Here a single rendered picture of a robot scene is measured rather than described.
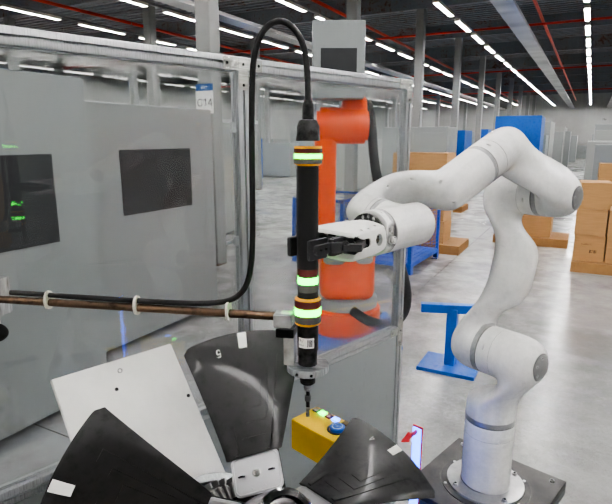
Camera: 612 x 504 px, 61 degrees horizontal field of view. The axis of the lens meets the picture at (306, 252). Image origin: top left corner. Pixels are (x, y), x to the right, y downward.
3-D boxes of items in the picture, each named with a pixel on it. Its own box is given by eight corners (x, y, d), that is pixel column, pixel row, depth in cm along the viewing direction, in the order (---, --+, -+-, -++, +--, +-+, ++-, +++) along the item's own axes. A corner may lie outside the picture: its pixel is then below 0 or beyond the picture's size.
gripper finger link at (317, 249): (350, 256, 83) (321, 264, 79) (335, 253, 86) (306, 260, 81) (350, 237, 83) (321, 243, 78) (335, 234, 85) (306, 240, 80)
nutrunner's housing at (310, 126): (294, 387, 87) (292, 99, 77) (298, 377, 90) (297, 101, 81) (317, 389, 86) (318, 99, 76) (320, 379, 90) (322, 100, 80)
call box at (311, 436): (291, 453, 145) (290, 418, 143) (316, 438, 152) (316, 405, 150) (333, 479, 134) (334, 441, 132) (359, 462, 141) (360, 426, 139)
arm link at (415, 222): (364, 199, 97) (403, 220, 92) (405, 193, 106) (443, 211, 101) (353, 240, 101) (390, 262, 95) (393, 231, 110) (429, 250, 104)
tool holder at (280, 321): (270, 376, 85) (269, 319, 83) (280, 358, 92) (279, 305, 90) (325, 380, 84) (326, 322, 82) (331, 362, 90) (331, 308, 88)
